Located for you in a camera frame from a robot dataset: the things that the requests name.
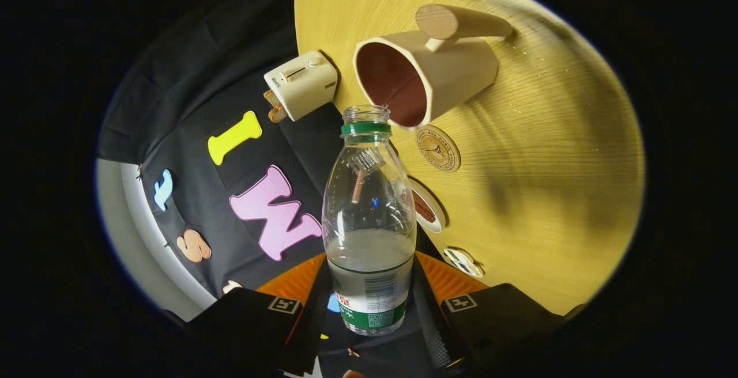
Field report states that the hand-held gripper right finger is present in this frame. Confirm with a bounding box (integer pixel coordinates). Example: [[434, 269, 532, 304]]
[[411, 251, 563, 376]]

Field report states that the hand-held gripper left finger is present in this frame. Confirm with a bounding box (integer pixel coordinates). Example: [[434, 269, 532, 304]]
[[187, 253, 335, 377]]

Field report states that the clear plastic juice bottle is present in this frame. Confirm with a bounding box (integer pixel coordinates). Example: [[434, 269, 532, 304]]
[[321, 105, 417, 337]]

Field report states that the round wooden coaster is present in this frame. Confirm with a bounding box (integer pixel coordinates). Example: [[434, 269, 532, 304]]
[[416, 125, 461, 172]]

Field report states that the beige cup with wooden handle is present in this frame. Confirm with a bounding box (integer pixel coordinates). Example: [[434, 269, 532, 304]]
[[353, 3, 514, 132]]

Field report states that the small white condiment dish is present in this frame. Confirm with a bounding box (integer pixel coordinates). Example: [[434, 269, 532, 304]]
[[443, 247, 484, 279]]

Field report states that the white round plate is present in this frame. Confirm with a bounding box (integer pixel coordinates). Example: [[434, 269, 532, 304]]
[[406, 177, 447, 234]]

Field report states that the brown meat steak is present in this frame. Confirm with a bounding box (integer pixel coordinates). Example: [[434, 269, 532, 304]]
[[413, 191, 436, 224]]

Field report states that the wooden table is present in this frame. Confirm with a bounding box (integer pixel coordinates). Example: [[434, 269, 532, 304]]
[[294, 0, 646, 316]]

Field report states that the black backdrop cloth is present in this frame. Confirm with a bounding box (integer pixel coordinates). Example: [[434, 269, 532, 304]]
[[97, 0, 439, 378]]

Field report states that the white toaster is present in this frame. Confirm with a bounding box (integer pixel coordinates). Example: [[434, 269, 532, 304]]
[[263, 50, 339, 122]]

